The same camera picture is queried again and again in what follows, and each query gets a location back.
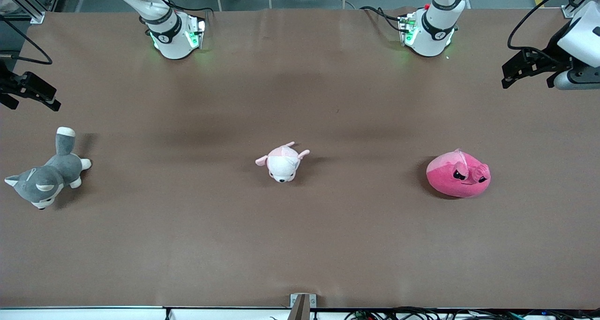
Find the pink round plush toy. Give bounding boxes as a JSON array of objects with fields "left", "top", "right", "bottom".
[{"left": 426, "top": 148, "right": 492, "bottom": 199}]

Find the grey white husky plush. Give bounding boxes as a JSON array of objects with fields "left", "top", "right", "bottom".
[{"left": 4, "top": 127, "right": 92, "bottom": 211}]

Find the pale pink white plush dog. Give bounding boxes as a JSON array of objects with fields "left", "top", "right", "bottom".
[{"left": 255, "top": 141, "right": 311, "bottom": 184}]

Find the aluminium profile frame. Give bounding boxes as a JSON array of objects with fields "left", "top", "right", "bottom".
[
  {"left": 562, "top": 0, "right": 600, "bottom": 19},
  {"left": 0, "top": 0, "right": 46, "bottom": 24}
]

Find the black left arm base cable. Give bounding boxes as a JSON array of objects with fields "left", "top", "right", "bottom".
[{"left": 360, "top": 5, "right": 405, "bottom": 33}]

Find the white table edge rail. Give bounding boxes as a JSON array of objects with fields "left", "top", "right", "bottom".
[{"left": 0, "top": 305, "right": 291, "bottom": 320}]

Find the tangled cable bundle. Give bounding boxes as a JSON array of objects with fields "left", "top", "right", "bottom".
[{"left": 345, "top": 306, "right": 600, "bottom": 320}]

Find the metal bracket at table edge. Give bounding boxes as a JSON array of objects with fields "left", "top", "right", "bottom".
[{"left": 290, "top": 293, "right": 317, "bottom": 320}]

